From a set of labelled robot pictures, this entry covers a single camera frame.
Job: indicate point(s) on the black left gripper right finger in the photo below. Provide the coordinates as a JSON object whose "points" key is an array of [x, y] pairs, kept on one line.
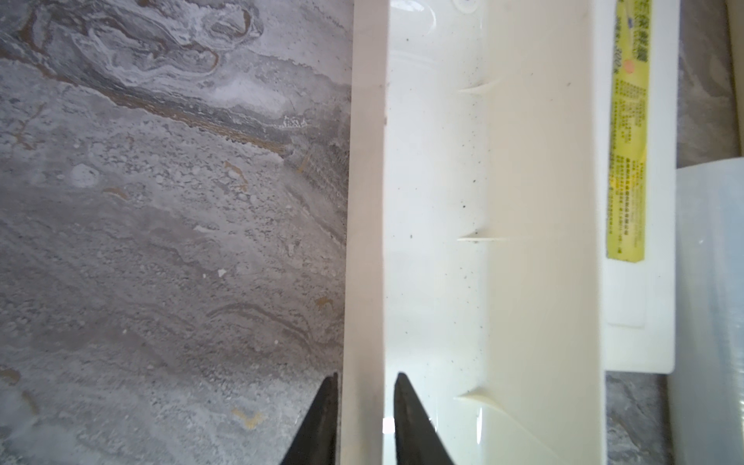
{"points": [[416, 440]]}

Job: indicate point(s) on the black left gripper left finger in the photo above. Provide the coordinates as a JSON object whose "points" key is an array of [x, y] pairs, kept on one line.
{"points": [[315, 441]]}

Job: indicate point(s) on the cream dispenser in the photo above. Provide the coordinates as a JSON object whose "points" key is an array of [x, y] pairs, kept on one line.
{"points": [[735, 18], [477, 247]]}

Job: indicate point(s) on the plastic wrap roll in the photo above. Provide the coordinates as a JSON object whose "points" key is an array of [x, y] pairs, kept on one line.
{"points": [[706, 387]]}

